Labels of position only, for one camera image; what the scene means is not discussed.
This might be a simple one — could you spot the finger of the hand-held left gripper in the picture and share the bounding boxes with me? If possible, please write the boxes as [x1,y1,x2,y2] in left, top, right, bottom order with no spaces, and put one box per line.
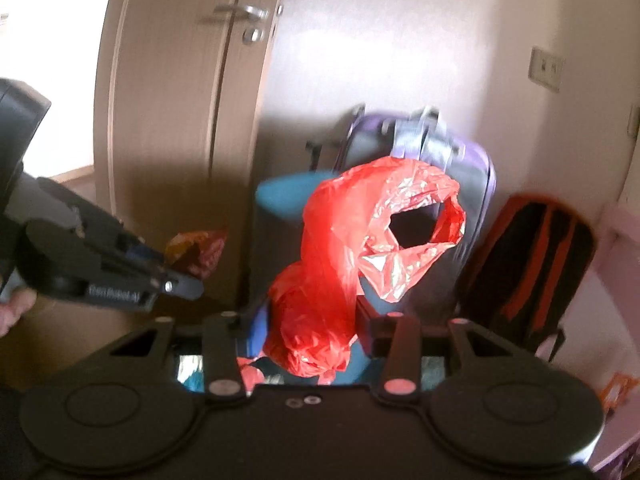
[100,259,206,303]
[80,218,171,270]

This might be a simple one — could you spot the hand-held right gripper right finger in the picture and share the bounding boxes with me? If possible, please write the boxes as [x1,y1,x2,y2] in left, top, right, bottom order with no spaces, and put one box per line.
[356,305,507,404]

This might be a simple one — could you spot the black orange backpack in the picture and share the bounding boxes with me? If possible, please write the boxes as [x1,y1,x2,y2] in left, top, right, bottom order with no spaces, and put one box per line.
[456,192,597,364]

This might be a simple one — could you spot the person's left hand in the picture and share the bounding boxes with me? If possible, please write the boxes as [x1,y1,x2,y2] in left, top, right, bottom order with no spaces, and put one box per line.
[0,290,39,337]

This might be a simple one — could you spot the beige wall switch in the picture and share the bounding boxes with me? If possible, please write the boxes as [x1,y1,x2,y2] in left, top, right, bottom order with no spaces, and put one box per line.
[529,46,564,93]

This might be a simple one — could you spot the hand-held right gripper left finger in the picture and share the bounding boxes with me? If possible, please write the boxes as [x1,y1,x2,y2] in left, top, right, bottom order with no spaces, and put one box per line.
[109,311,271,403]

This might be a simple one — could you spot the blue bin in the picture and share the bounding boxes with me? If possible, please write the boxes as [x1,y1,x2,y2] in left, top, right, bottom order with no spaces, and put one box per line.
[240,168,446,392]

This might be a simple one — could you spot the silver door handle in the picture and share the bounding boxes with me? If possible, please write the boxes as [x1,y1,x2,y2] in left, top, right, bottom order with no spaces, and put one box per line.
[214,4,269,24]

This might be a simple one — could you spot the beige wooden door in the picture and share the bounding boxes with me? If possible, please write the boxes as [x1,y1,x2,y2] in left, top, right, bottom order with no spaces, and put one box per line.
[94,0,292,291]

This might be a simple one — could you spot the red plastic bag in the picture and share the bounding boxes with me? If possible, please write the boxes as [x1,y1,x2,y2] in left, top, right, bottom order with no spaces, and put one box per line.
[238,156,468,387]

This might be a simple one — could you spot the orange snack packet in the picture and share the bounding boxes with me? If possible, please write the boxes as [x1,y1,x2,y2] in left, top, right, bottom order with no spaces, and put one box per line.
[164,229,229,282]

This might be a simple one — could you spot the small orange toy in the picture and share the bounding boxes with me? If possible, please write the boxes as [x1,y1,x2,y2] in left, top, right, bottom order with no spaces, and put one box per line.
[599,372,640,414]

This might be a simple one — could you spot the pink furniture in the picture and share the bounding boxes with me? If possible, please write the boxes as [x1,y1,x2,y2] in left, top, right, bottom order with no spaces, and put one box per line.
[545,200,640,480]

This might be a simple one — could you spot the purple suitcase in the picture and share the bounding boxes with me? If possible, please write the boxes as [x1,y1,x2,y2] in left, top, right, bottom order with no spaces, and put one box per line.
[334,104,497,316]

